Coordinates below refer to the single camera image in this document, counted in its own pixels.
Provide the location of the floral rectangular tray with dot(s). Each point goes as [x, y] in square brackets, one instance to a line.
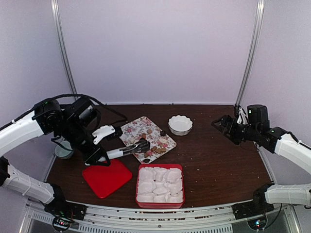
[133, 131]

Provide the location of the left aluminium frame post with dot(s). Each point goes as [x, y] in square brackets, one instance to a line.
[62, 45]

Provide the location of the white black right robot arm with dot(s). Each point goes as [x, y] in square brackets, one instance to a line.
[254, 125]

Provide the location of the aluminium frame post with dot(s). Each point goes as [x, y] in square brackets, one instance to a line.
[252, 50]
[62, 45]

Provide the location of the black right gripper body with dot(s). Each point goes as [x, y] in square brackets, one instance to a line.
[241, 134]

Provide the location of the white oval chocolate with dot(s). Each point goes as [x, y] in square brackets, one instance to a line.
[163, 140]

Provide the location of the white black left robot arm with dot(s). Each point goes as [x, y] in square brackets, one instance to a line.
[21, 146]

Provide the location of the right aluminium frame post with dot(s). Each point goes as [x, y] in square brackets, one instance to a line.
[252, 50]

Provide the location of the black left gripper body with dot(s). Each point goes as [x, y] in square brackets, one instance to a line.
[74, 140]

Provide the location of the pale green ceramic bowl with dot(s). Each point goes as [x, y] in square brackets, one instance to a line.
[63, 150]

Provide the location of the red tin lid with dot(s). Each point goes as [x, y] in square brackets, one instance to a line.
[105, 180]

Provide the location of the white scalloped ceramic dish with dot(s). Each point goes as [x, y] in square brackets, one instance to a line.
[180, 125]

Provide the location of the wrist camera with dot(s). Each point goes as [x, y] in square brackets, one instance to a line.
[107, 131]
[240, 115]

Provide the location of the white paper cup liners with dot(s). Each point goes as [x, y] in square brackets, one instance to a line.
[160, 185]

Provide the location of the dark heart chocolate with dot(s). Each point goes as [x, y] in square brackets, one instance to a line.
[143, 142]

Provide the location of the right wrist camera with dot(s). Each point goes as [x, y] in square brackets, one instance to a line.
[240, 115]

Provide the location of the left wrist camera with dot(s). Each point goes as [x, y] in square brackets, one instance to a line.
[107, 131]

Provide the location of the red tin box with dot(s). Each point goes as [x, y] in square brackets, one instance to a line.
[160, 185]

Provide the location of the front aluminium rail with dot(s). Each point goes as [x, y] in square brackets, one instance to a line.
[202, 212]

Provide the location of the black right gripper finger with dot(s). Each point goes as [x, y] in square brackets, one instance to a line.
[234, 139]
[222, 124]

